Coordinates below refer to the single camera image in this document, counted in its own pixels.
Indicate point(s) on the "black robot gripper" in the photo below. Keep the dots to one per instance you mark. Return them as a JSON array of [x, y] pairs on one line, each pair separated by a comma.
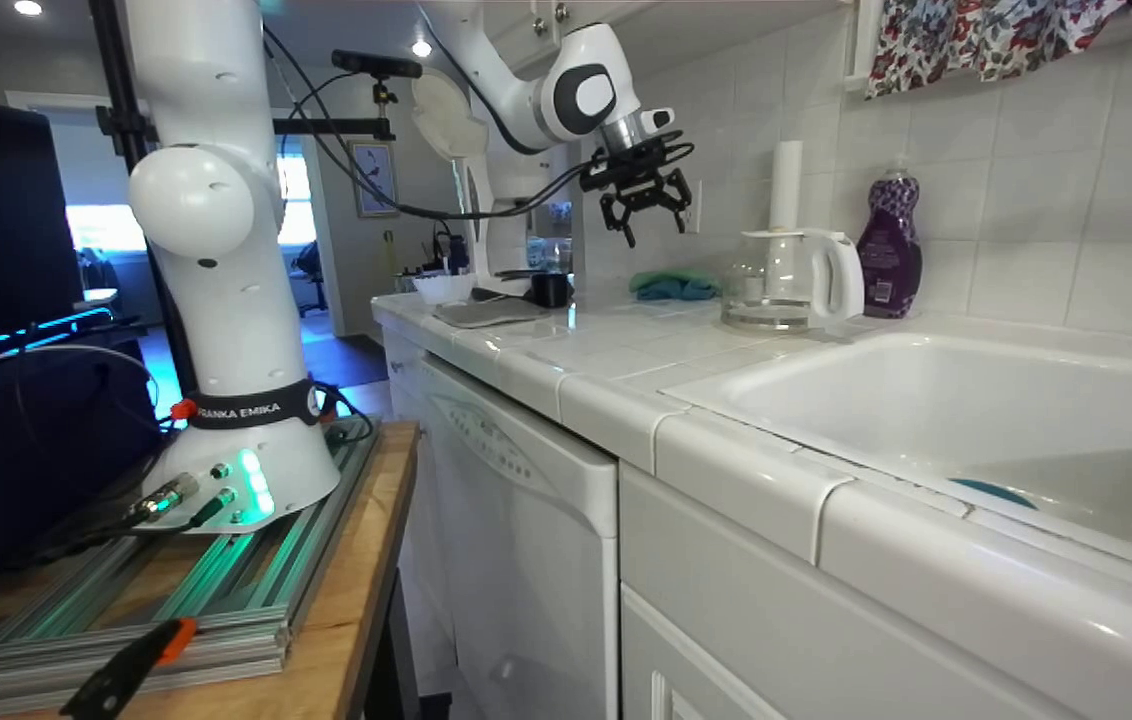
[[643, 177]]

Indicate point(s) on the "green towel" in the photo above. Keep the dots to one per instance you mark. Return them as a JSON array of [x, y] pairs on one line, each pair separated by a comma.
[[672, 286]]

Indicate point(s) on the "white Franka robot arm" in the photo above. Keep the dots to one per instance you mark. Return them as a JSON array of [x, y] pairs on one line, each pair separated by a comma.
[[210, 204]]

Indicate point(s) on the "white coffee maker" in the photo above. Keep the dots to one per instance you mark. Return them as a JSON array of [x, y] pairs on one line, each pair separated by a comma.
[[493, 182]]

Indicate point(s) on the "white paper towel roll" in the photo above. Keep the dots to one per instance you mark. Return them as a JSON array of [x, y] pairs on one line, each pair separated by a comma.
[[786, 182]]

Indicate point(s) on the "glass coffee carafe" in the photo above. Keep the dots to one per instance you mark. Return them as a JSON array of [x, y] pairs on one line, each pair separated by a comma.
[[794, 281]]

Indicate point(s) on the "white upper cabinet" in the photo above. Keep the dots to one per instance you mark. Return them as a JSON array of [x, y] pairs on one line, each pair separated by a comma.
[[652, 35]]

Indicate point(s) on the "small white bowl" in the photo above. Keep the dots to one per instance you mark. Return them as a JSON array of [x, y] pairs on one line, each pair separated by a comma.
[[441, 289]]

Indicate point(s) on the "purple dish soap bottle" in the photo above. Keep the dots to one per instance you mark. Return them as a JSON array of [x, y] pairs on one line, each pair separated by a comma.
[[891, 251]]

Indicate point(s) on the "floral window curtain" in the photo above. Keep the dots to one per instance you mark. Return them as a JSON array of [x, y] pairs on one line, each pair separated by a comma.
[[920, 42]]

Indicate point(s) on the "white dishwasher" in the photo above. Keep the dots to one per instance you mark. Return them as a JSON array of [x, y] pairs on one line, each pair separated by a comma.
[[511, 563]]

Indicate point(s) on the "white lower cabinets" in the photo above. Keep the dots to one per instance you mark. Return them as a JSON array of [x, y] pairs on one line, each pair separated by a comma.
[[891, 608]]

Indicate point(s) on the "white farmhouse sink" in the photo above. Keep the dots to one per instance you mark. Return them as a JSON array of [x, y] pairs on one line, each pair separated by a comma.
[[1040, 433]]

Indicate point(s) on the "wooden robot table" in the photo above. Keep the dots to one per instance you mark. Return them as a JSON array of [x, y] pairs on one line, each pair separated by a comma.
[[299, 623]]

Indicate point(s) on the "black camera stand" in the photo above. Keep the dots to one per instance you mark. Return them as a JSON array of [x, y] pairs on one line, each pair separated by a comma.
[[193, 73]]

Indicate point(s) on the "orange handled tool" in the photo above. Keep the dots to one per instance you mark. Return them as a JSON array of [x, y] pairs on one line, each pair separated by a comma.
[[111, 688]]

